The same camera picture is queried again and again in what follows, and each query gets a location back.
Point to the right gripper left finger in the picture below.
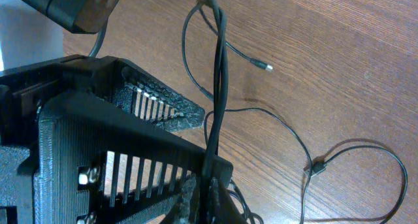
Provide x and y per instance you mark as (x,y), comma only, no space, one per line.
(186,207)

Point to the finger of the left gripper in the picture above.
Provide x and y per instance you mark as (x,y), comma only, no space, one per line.
(139,93)
(143,170)

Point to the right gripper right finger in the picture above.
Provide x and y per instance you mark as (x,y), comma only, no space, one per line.
(221,208)

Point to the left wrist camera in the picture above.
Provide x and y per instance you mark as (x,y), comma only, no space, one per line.
(76,16)

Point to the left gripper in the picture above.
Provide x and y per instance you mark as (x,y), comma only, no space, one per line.
(53,121)

